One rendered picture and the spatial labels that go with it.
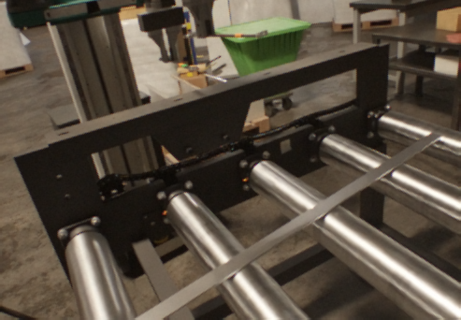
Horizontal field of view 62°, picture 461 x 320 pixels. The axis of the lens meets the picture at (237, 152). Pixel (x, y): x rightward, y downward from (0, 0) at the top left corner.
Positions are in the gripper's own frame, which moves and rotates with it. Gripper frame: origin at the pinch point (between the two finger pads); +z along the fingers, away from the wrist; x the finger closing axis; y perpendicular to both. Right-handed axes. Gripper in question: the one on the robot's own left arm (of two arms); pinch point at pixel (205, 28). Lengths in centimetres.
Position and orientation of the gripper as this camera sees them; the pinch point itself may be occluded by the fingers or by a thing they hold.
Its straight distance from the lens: 101.3
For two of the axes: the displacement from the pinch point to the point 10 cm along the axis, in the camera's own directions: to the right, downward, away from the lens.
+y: 7.7, 1.9, -6.1
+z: 1.3, 8.8, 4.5
